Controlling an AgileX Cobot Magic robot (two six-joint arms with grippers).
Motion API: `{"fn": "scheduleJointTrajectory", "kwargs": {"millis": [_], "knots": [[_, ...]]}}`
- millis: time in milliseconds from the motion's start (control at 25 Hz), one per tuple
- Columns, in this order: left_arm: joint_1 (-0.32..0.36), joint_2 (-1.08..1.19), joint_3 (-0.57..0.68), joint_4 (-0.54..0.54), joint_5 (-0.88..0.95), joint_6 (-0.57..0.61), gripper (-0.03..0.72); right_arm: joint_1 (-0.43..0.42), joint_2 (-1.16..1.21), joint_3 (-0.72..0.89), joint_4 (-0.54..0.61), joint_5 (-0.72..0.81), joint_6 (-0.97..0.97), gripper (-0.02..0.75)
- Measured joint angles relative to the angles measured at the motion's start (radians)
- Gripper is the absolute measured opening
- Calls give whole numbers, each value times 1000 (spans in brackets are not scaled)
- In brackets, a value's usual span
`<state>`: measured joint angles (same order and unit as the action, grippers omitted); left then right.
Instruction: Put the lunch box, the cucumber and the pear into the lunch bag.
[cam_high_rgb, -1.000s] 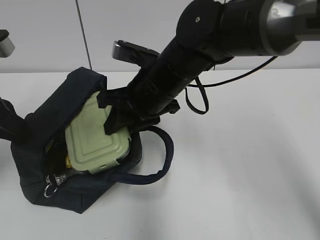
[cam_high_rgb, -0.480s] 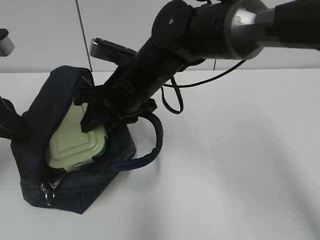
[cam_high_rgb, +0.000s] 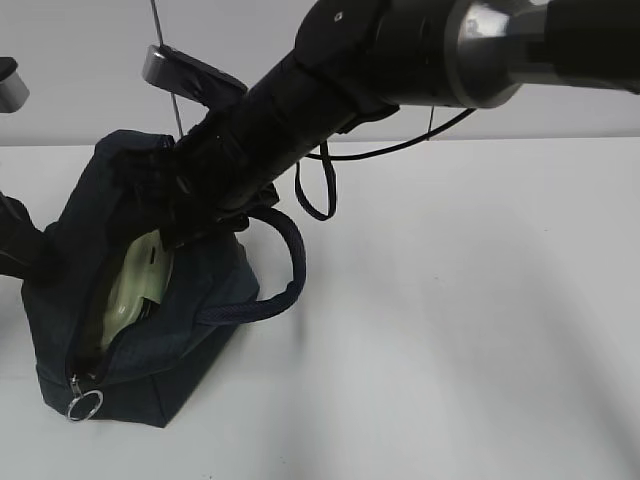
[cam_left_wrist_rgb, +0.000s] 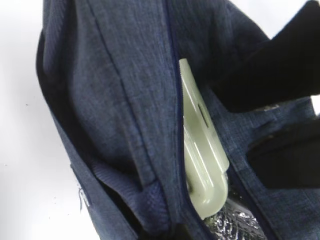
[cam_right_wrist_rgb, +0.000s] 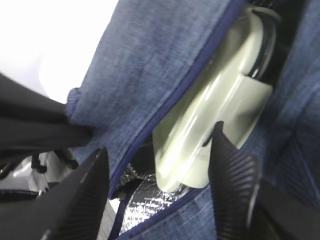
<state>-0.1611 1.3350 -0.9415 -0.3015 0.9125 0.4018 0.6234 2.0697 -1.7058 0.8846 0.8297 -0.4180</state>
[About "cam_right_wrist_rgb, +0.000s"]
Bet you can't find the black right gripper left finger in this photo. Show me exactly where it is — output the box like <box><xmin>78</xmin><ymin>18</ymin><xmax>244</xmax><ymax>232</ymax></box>
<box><xmin>0</xmin><ymin>148</ymin><xmax>110</xmax><ymax>240</ymax></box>

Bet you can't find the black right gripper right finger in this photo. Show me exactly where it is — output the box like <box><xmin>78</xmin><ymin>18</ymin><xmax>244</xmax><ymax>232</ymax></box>
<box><xmin>208</xmin><ymin>121</ymin><xmax>320</xmax><ymax>240</ymax></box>

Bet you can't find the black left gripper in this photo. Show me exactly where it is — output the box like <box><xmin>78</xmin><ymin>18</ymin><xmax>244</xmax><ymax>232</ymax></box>
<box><xmin>0</xmin><ymin>74</ymin><xmax>93</xmax><ymax>179</ymax></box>

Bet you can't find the green lidded glass container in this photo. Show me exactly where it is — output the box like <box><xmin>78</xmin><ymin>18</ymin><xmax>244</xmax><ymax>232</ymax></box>
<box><xmin>152</xmin><ymin>5</ymin><xmax>281</xmax><ymax>193</ymax></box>

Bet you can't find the navy blue lunch bag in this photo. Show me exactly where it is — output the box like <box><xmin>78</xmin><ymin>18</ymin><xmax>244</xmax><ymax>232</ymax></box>
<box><xmin>66</xmin><ymin>0</ymin><xmax>320</xmax><ymax>240</ymax></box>

